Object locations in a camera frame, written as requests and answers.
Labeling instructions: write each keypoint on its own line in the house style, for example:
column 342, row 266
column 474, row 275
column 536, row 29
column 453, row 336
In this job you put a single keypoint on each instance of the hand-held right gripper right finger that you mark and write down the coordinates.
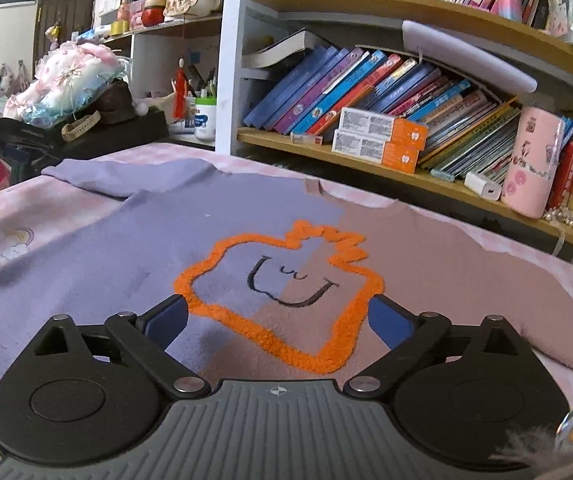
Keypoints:
column 391, row 322

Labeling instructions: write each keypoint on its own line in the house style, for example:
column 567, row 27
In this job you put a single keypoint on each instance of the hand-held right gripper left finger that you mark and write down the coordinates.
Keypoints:
column 164, row 324

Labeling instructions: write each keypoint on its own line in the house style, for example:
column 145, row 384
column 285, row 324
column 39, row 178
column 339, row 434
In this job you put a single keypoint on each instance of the purple and mauve sweater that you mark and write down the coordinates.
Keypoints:
column 116, row 240

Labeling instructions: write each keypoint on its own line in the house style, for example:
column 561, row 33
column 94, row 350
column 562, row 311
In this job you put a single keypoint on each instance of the plush flower bouquet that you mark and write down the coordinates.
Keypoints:
column 71, row 75

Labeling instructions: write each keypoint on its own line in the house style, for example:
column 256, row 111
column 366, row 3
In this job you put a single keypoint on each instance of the beige wristwatch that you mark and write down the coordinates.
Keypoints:
column 86, row 122

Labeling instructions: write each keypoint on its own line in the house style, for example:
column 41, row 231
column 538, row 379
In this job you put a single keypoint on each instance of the brown hat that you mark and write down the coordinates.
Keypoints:
column 116, row 102

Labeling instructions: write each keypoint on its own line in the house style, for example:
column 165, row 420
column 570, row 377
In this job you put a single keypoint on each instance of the black box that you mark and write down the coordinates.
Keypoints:
column 131, row 127

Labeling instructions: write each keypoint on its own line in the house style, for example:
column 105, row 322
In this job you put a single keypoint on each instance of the small teal item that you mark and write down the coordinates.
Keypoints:
column 441, row 174

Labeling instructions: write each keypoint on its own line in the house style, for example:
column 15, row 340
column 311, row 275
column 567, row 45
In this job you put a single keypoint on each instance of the white charger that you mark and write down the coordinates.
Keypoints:
column 481, row 187

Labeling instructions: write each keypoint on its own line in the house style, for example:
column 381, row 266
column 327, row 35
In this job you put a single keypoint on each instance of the orange and white box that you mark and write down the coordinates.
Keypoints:
column 366, row 122
column 356, row 145

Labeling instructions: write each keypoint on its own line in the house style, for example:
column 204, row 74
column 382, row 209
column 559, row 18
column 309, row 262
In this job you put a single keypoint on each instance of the grey fur pom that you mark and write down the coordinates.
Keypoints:
column 526, row 447

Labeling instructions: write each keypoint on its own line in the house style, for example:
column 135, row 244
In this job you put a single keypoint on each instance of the red round doll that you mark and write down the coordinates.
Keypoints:
column 153, row 14

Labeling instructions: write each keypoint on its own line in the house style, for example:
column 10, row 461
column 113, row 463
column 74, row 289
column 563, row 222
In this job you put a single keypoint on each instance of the white side shelf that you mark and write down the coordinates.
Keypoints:
column 166, row 25

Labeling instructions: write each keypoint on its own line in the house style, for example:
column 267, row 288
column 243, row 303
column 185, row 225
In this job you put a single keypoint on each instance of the red tassel doll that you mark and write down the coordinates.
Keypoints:
column 180, row 90

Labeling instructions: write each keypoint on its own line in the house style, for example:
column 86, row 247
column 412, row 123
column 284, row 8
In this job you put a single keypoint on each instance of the small white box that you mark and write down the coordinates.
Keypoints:
column 306, row 138

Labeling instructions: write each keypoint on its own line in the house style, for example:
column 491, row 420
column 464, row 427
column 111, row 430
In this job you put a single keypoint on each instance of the white canister blue label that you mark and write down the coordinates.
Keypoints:
column 205, row 122

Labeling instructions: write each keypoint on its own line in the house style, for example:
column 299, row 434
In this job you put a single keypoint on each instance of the pink printed tumbler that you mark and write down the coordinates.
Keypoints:
column 531, row 170

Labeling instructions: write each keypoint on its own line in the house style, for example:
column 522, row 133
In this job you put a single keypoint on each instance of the bunch of pens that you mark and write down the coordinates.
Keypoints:
column 210, row 87

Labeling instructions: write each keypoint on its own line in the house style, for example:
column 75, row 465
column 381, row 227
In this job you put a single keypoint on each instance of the row of slanted colourful books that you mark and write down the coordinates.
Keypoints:
column 316, row 90

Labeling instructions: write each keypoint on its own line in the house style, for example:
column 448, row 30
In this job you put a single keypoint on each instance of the white flat lamp head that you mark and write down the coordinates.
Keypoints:
column 466, row 55

